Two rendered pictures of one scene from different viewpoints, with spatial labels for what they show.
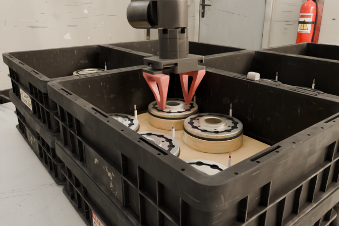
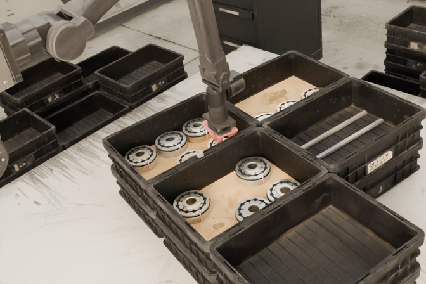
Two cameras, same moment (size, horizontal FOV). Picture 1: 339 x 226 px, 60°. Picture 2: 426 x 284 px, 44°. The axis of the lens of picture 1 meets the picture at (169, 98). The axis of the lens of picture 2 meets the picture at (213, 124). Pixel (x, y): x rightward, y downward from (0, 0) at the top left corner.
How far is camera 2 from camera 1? 1.73 m
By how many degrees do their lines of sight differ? 87
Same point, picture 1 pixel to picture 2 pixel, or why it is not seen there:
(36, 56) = (305, 62)
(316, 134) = (122, 161)
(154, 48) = (400, 109)
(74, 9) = not seen: outside the picture
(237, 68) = (303, 169)
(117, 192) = (149, 142)
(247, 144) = not seen: hidden behind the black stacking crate
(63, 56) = (321, 70)
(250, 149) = not seen: hidden behind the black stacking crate
